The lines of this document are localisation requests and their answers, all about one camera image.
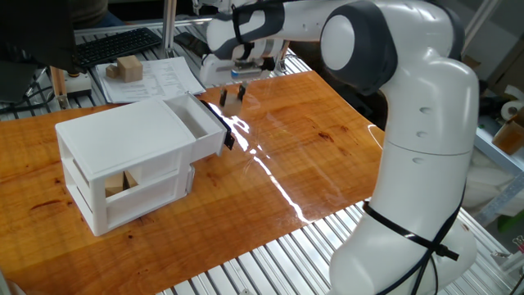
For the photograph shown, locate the seated person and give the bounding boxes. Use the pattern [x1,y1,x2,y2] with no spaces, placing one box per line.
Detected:
[69,0,126,30]

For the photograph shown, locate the bright green object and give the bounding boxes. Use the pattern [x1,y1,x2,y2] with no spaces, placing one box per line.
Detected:
[497,211,524,234]

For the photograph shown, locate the black smartphone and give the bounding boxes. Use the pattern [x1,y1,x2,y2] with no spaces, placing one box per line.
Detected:
[174,31,212,58]

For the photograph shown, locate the black monitor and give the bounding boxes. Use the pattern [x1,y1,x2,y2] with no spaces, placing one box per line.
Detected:
[0,0,85,103]

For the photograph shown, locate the glossy wood-grain mat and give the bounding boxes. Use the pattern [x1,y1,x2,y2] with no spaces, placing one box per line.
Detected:
[0,70,388,295]

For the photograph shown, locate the black cable tie strap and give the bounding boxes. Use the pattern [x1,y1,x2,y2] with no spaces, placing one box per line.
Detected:
[361,199,468,295]

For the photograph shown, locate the printed paper sheets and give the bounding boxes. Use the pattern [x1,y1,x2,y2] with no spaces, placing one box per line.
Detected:
[96,56,206,105]

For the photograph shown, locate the wooden block inside cabinet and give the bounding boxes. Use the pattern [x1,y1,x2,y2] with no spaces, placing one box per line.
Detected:
[104,169,139,199]

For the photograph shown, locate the aluminium profile post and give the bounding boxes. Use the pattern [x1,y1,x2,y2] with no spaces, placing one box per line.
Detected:
[274,39,299,75]
[160,0,178,59]

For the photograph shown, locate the white drawer with black handle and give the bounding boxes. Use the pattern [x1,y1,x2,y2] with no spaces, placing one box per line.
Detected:
[134,92,237,184]

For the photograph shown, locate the black cables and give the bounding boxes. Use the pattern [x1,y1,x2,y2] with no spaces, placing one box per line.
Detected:
[0,79,56,115]

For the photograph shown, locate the white plastic drawer cabinet frame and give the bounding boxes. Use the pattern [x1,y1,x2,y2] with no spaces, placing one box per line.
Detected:
[54,97,197,238]

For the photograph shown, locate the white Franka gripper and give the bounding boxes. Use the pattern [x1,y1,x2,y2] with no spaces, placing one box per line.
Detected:
[198,52,280,108]

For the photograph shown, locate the brown cardboard box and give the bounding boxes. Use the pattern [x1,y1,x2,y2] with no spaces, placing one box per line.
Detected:
[490,118,524,156]

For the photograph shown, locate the black keyboard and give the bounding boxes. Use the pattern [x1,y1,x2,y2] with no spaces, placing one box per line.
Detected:
[75,26,163,69]

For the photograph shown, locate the light wooden cube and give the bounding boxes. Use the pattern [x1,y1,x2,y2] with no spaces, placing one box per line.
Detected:
[223,92,246,117]

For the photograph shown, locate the large wooden block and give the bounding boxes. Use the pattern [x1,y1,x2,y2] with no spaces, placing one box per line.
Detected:
[116,55,144,84]

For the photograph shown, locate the white metal shelf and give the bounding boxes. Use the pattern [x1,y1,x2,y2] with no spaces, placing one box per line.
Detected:
[470,122,524,226]

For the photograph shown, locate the white toilet paper roll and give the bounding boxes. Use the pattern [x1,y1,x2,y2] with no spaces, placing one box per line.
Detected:
[500,84,524,122]

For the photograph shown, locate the silver camera with blue caps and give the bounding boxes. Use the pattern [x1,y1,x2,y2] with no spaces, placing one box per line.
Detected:
[229,67,264,80]

